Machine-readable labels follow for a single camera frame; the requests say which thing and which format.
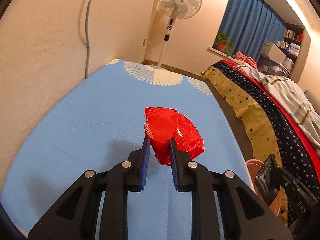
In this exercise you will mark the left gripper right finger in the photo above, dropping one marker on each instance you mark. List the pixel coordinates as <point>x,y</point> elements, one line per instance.
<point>223,206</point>

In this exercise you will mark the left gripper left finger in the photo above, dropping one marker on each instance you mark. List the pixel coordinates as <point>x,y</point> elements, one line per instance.
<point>96,202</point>

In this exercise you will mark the black plastic bag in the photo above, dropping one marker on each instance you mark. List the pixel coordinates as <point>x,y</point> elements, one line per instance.
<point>269,179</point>

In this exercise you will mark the small red wrapper ball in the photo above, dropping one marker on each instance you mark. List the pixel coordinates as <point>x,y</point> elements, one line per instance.
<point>163,124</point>

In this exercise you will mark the pink trash bin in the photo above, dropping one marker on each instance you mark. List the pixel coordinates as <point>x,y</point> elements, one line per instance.
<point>277,206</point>

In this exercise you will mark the star patterned bed blanket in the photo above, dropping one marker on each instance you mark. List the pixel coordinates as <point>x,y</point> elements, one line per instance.
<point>269,128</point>

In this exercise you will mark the blue table mat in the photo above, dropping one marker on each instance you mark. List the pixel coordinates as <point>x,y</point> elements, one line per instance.
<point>98,124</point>

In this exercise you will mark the grey headboard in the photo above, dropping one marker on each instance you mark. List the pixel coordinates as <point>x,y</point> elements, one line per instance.
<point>313,100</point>

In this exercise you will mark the plaid duvet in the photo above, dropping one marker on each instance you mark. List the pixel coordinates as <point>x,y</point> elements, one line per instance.
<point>290,96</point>

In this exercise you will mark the white storage box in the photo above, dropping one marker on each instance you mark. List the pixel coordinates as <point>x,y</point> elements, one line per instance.
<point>271,51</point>

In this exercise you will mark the wooden bookshelf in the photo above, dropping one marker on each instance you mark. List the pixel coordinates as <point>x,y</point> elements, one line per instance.
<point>291,43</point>

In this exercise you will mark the pink clothes on sill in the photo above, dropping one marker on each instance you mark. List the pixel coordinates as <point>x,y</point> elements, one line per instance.
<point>245,59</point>

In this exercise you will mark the potted green plant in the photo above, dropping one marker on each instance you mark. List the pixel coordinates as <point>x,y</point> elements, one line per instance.
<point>223,44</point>

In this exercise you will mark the blue curtain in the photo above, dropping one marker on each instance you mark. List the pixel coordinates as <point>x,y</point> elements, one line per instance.
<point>249,24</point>

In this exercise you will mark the white standing fan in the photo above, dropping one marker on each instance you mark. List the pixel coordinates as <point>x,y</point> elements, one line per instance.
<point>175,10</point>

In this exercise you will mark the wall power outlet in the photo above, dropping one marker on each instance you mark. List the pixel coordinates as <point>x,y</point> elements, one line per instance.
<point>145,42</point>

